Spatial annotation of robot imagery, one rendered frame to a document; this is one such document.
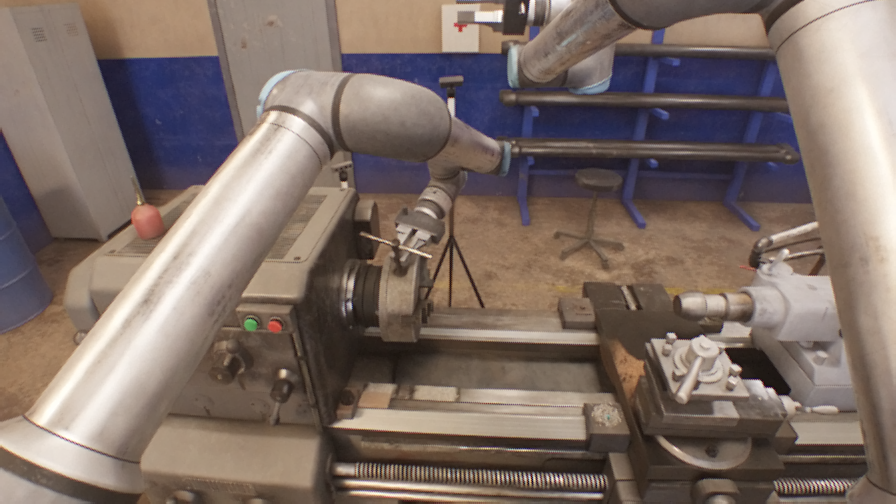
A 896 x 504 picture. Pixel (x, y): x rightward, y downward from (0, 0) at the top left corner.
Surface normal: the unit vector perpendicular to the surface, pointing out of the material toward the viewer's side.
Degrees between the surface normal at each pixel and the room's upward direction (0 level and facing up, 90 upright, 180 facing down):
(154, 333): 52
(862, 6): 56
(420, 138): 100
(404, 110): 66
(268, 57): 90
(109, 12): 90
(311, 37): 90
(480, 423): 36
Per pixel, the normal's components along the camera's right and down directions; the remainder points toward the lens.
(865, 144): -0.81, -0.07
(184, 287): 0.58, -0.30
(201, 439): -0.04, -0.48
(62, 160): -0.07, 0.48
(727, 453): 0.00, -0.88
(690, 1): -0.34, 0.90
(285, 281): -0.05, -0.28
